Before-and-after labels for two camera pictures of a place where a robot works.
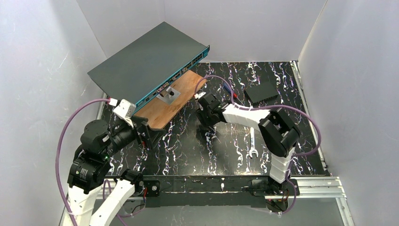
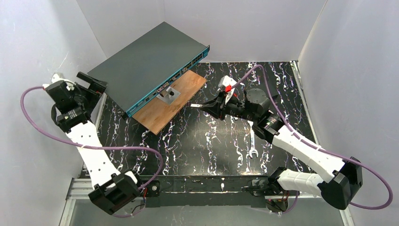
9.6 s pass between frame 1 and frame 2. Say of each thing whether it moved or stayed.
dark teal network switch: stayed
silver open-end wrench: stayed
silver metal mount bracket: stayed
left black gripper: moved
